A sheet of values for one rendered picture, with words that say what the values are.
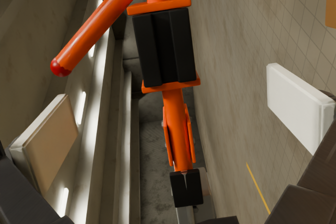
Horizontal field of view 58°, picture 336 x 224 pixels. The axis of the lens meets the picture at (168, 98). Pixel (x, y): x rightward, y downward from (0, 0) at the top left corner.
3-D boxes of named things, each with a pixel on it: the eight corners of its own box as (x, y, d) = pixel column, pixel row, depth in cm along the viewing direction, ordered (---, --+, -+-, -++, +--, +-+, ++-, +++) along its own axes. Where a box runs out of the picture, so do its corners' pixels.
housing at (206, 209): (204, 164, 42) (172, 169, 42) (212, 196, 35) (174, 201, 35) (209, 206, 44) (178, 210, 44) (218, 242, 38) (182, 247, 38)
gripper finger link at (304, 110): (320, 103, 13) (338, 101, 13) (265, 63, 19) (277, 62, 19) (318, 163, 14) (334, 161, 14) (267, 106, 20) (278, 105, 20)
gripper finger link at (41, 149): (43, 202, 14) (27, 204, 14) (79, 133, 21) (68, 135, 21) (23, 146, 13) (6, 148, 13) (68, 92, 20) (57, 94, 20)
